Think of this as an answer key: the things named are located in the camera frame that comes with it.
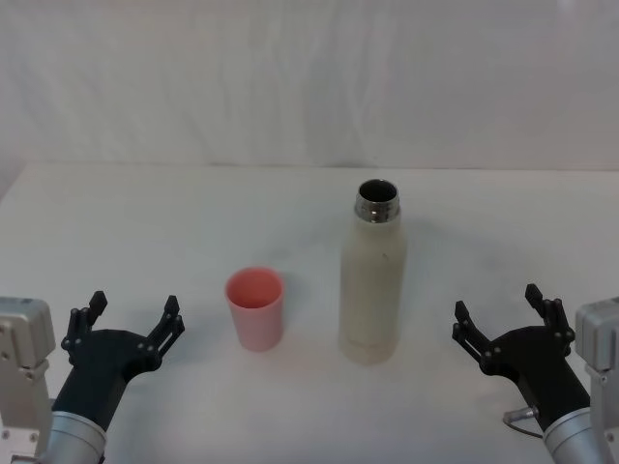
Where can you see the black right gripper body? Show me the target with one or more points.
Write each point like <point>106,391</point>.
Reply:
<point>541,362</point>

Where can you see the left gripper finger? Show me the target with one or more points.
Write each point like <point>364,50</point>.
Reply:
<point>77,328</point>
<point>164,333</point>

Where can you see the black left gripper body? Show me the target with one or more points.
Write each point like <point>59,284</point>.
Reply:
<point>101,362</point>

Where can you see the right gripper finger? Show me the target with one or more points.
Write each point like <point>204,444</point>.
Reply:
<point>551,314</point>
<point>471,338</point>

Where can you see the cream vacuum bottle steel neck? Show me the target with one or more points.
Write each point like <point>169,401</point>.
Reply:
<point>371,290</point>

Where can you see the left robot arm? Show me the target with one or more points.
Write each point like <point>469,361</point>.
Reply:
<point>72,435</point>

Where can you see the pink plastic cup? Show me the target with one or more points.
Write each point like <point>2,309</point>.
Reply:
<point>256,324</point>

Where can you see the white tablecloth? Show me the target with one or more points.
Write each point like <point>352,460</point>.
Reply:
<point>145,232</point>

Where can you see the white curtain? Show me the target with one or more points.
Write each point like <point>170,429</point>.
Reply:
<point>193,82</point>

